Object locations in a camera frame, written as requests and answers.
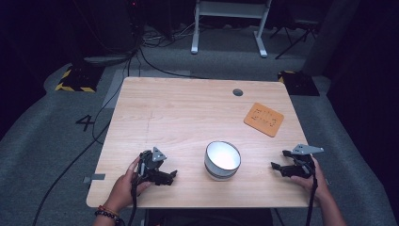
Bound black tripod stand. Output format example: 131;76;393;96
269;18;318;60

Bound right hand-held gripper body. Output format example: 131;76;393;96
281;143;325;179

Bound white desk frame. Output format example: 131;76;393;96
190;0;273;58

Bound black yellow-striped base plate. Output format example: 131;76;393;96
277;70;321;97
55;64;105;93

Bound white bowl with dark stripes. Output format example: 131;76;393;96
204;140;243;182

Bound grey tape strip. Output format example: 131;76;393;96
83;173;106;185

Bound dark bead bracelet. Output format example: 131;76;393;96
94;205;122;224

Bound person's right hand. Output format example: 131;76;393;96
290;156;331;202

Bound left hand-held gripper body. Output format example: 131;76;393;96
136;146;168;184

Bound person's left hand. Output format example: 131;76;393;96
107;155;152;215

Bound long black floor cable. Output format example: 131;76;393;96
32;57;131;226

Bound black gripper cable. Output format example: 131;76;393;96
126;177;139;226
305;170;318;226

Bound orange rectangular card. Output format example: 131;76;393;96
243;102;285;138

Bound tangle of black cables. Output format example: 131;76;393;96
140;23;196;49

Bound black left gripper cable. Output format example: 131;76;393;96
126;177;139;226

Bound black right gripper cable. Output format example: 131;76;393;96
305;170;318;226

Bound grey curtain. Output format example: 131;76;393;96
301;0;361;77

